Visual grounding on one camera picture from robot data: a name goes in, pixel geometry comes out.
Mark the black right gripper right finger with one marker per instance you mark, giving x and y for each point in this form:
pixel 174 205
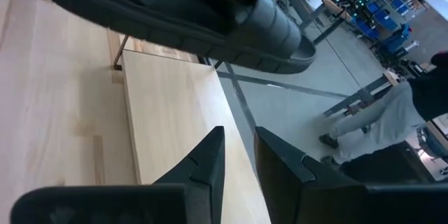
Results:
pixel 297 196

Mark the black rubber slide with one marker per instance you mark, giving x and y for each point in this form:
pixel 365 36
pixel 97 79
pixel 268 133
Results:
pixel 175 10

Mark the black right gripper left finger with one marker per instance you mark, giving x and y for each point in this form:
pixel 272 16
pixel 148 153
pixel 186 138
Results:
pixel 203 182

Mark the person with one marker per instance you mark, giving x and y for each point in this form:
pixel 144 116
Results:
pixel 385 119

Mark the wooden workbench black legs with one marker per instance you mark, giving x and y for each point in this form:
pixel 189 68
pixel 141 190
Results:
pixel 329 3

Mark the blue storage bins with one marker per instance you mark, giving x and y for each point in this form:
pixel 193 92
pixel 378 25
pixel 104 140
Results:
pixel 381 17

